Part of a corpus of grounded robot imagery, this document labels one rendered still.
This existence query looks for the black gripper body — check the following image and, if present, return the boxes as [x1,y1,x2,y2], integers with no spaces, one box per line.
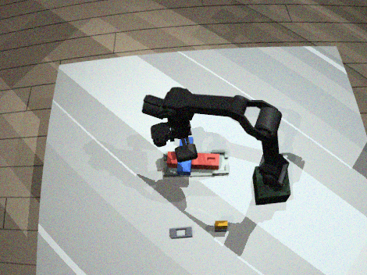
[169,120,198,163]

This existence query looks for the blue rectangular block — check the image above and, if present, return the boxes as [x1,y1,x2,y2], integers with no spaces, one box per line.
[177,137,194,175]

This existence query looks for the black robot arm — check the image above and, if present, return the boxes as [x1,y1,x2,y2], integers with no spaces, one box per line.
[141,87,290,190]

